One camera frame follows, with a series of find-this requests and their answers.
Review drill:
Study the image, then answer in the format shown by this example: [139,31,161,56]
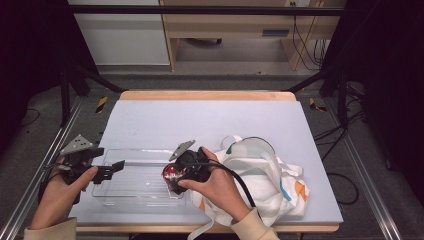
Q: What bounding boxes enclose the yellow tool floor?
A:
[307,97,328,113]
[95,95,110,115]

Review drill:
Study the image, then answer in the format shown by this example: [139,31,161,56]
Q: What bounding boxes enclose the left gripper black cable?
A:
[37,162,69,205]

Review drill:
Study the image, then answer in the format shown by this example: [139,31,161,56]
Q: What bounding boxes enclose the looped black floor cable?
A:
[325,172,361,206]

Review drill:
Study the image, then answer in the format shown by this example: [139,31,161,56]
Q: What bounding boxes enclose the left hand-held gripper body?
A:
[43,133,106,186]

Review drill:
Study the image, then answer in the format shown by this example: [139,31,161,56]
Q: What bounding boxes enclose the black floor cables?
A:
[313,79,367,162]

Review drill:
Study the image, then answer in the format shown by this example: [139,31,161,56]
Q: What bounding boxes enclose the black metal stand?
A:
[59,62,129,128]
[282,65,350,128]

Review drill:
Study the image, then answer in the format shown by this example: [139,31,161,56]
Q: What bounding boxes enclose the pale grey table mat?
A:
[65,99,345,225]

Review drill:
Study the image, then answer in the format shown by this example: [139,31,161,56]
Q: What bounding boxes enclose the yellow tool left floor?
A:
[95,95,110,115]

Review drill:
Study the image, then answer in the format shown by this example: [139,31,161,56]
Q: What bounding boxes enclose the clear plastic tray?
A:
[91,148,187,208]

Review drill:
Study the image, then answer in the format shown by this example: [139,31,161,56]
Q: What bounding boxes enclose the light wooden desk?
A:
[158,0,348,72]

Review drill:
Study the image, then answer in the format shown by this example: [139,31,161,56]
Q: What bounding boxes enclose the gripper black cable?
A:
[186,161,258,210]
[37,162,69,205]

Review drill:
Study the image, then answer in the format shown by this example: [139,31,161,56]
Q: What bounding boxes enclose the white printed tote bag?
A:
[185,134,312,240]

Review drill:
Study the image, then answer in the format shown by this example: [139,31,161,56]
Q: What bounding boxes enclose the person's left hand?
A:
[29,155,100,231]

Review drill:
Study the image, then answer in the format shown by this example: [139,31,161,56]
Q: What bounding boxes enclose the red can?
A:
[161,162,184,192]

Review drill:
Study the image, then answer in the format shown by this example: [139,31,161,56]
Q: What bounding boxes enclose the person's right hand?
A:
[177,146,252,224]

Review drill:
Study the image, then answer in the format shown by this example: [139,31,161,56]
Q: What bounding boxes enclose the yellow tool right floor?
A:
[307,97,328,113]

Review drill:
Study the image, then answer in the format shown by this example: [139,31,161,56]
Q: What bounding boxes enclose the black hanging desk cables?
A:
[291,2,330,72]

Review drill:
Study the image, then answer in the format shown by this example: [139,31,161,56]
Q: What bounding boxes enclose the dark curtain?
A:
[0,0,98,158]
[319,0,424,204]

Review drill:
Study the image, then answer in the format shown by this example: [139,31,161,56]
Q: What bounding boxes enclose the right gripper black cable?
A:
[186,161,258,210]

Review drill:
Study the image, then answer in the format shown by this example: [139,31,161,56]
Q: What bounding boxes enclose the wooden table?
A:
[70,90,340,234]

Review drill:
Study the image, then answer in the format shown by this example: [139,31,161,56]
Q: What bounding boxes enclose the thin black floor cable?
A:
[19,107,41,130]

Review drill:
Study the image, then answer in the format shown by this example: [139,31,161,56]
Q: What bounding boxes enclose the aluminium floor rail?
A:
[0,95,87,240]
[324,97,403,240]

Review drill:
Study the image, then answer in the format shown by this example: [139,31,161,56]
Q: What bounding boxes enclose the black horizontal frame bar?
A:
[64,4,346,17]

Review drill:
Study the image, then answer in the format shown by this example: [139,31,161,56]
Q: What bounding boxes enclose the white cabinet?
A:
[65,0,171,66]

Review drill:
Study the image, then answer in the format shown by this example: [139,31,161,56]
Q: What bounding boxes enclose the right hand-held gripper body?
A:
[168,139,213,196]

